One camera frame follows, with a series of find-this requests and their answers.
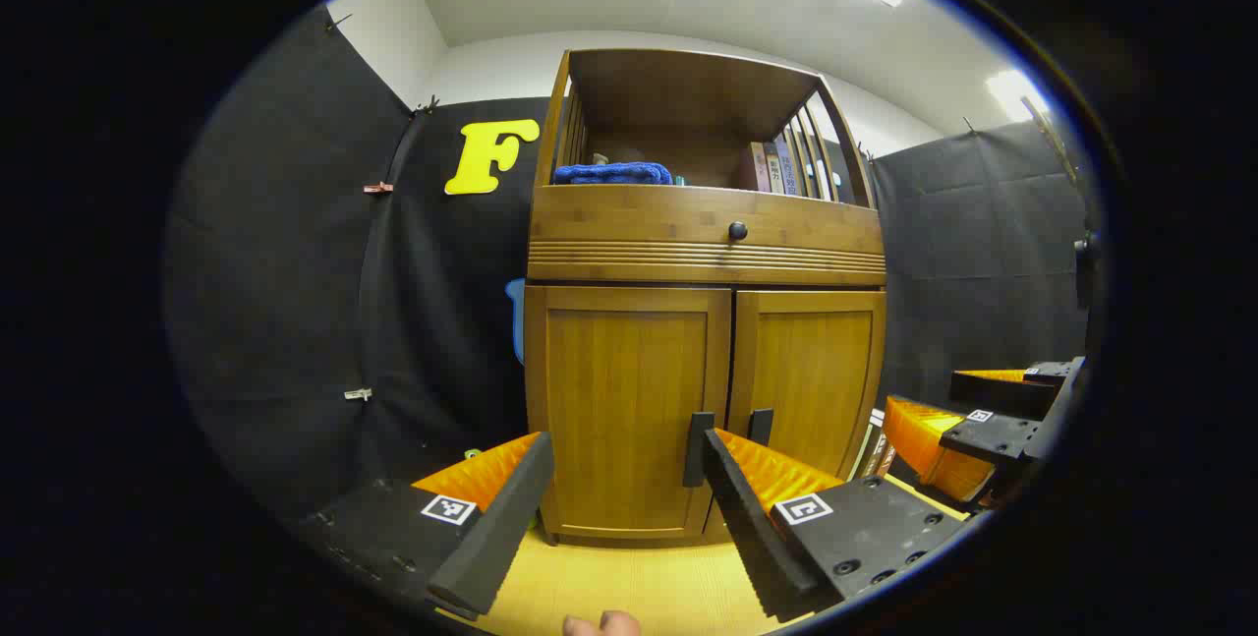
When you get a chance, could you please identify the wooden double-door shoe cabinet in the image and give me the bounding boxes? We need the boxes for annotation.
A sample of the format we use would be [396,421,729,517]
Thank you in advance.
[523,48,888,547]

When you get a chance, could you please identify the small ceiling light panel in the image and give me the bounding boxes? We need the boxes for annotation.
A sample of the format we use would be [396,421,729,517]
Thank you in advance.
[986,69,1051,123]

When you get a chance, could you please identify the blue folded towel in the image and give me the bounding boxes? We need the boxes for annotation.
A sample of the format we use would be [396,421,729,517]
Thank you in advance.
[552,161,675,187]

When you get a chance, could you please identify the dark striped object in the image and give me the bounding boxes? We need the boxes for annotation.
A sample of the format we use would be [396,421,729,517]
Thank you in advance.
[853,408,897,480]

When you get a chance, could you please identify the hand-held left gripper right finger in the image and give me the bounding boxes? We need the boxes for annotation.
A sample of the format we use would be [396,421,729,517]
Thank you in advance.
[701,428,969,624]

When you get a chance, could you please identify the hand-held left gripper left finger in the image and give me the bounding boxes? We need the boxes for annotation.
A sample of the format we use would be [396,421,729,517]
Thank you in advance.
[295,432,556,622]

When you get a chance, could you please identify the wooden shoe cabinet door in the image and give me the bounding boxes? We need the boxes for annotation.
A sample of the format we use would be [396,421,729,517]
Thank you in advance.
[524,284,733,541]
[725,290,887,482]

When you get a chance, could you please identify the thin beige rod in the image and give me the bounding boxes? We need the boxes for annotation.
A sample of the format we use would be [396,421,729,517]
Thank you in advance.
[1020,95,1070,187]

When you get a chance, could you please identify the black backdrop cloth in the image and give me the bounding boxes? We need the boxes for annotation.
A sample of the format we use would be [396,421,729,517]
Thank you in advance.
[162,5,1107,529]

